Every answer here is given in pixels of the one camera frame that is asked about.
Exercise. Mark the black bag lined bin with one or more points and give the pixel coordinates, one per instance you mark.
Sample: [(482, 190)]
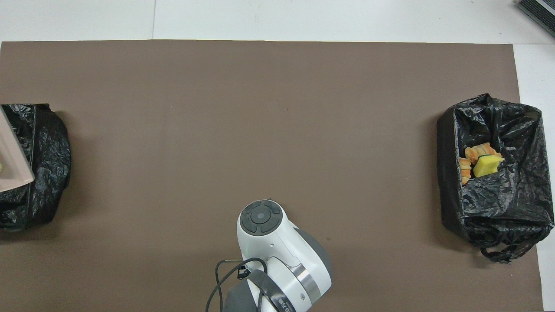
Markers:
[(498, 208), (47, 173)]

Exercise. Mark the brown table mat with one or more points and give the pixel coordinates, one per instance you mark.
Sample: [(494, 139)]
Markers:
[(130, 86)]

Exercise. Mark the grey ribbed device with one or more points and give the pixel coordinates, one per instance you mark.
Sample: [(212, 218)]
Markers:
[(540, 11)]

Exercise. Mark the orange striped croissant piece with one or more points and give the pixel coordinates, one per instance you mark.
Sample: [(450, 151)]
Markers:
[(477, 151)]

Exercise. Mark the beige plastic dustpan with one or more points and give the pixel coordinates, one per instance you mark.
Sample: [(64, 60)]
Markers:
[(13, 164)]

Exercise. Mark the yellow green sponge piece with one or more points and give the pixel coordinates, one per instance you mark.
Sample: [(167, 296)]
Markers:
[(488, 166)]

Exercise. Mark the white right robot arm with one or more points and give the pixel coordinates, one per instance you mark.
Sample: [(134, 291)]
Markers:
[(277, 247)]

